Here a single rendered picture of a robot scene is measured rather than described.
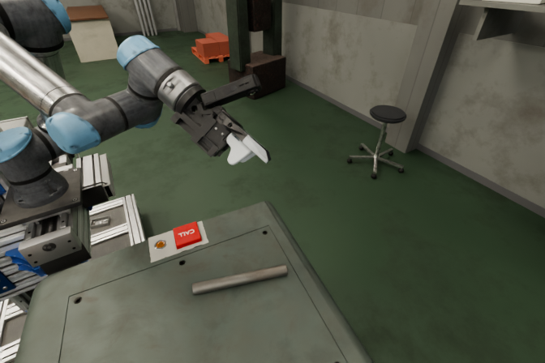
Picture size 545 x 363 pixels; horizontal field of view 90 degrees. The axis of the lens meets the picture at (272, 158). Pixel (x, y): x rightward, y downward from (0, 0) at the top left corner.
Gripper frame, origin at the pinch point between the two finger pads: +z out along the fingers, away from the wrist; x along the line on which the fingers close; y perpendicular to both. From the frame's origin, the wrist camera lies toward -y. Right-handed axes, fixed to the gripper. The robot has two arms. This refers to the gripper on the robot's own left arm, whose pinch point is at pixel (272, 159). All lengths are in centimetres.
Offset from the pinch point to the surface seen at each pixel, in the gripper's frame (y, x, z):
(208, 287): 28.5, -1.4, 7.5
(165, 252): 33.7, -10.0, -4.3
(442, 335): 16, -110, 146
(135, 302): 40.2, -0.3, -1.6
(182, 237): 29.4, -12.3, -3.7
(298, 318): 19.7, 1.3, 24.1
